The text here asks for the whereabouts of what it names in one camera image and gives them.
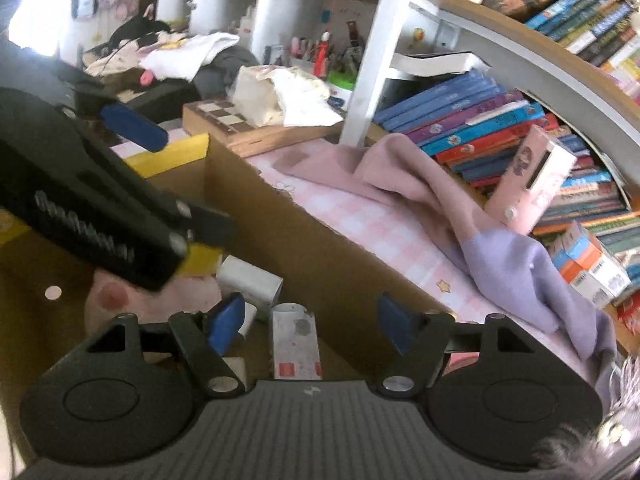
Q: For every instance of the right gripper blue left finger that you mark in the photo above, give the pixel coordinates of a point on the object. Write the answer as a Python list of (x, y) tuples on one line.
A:
[(203, 337)]

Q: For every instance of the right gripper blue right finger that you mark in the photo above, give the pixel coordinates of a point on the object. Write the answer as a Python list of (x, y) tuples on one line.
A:
[(421, 339)]

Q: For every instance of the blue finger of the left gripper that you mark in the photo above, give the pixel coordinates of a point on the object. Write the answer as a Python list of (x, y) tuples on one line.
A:
[(134, 127)]

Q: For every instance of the white square charger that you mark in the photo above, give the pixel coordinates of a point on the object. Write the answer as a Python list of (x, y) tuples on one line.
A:
[(258, 286)]

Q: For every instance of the white red small box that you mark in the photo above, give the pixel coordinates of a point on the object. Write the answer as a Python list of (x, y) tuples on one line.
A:
[(295, 350)]

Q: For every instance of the yellow cardboard box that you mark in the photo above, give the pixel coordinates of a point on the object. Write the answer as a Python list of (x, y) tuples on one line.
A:
[(233, 211)]

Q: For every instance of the pink plush pig toy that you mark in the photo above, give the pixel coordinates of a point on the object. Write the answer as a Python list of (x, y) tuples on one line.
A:
[(110, 296)]

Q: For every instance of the beige large power adapter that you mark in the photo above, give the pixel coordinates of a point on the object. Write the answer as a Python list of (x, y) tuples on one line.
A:
[(238, 367)]

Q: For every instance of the yellow tape roll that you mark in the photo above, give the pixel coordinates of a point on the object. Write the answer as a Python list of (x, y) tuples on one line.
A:
[(202, 260)]

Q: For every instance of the pile of clothes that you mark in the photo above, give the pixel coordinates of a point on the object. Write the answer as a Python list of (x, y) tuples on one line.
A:
[(144, 52)]

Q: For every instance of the wooden chess board box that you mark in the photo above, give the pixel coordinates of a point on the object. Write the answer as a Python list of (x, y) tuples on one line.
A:
[(220, 119)]

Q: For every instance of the pink cartoon table mat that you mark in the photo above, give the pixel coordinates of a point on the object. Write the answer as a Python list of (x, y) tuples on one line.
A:
[(395, 235)]

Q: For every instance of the purple pink cloth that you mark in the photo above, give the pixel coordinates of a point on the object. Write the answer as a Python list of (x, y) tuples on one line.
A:
[(396, 171)]

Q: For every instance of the orange white medicine boxes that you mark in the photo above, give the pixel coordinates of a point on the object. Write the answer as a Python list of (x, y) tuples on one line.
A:
[(588, 266)]

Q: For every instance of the white side shelf unit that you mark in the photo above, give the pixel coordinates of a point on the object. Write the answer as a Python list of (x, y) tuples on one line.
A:
[(268, 23)]

